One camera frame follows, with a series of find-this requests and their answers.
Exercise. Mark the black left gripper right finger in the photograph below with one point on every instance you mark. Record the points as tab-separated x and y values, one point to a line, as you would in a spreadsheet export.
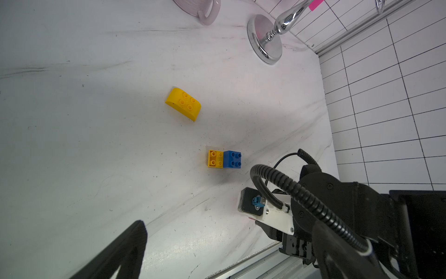
338	260

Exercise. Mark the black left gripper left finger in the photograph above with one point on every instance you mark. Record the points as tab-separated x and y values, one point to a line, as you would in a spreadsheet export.
124	256

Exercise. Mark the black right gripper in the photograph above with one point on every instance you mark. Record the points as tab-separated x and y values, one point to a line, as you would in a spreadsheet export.
316	197

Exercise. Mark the blue square lego brick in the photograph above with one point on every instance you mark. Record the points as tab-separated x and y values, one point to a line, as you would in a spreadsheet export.
232	160

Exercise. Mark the yellow curved lego brick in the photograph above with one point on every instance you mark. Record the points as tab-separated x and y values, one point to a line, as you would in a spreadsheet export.
184	103

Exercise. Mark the chrome cup holder stand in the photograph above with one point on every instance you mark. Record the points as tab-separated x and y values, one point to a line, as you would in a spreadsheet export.
316	29

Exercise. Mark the pink plastic wine glass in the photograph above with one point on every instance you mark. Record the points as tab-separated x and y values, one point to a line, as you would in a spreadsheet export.
314	4

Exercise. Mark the pink ribbed mug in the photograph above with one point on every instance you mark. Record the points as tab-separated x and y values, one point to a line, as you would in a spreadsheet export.
206	10

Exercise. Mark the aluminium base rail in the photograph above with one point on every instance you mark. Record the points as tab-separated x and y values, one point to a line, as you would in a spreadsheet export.
268	264

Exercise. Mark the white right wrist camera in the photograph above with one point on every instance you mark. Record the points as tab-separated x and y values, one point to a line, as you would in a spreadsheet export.
259	209

